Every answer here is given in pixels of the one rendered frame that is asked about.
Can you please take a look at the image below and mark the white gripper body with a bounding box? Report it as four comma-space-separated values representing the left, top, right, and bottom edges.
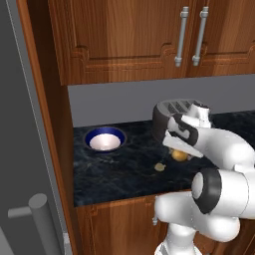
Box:
161, 129, 204, 159

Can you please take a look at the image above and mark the yellow potato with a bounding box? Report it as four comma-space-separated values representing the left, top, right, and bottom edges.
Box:
170, 149, 189, 163

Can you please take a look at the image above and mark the pale garlic bulb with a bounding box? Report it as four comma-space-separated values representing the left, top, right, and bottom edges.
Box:
153, 161, 166, 172

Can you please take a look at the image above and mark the blue bowl with white inside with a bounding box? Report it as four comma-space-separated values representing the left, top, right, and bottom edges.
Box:
84, 126, 128, 154

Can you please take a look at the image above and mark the grey fridge door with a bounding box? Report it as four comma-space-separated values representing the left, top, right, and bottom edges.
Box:
0, 0, 69, 255

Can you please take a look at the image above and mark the grey toaster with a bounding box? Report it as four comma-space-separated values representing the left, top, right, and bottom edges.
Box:
151, 98, 205, 144

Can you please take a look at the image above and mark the wooden base cupboard door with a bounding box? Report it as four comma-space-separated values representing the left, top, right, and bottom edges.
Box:
76, 194, 171, 255

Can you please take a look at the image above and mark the wooden side panel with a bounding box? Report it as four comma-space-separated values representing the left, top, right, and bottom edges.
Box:
16, 0, 80, 255

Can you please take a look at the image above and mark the grey fridge door handle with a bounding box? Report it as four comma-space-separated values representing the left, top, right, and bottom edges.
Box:
7, 192, 65, 255

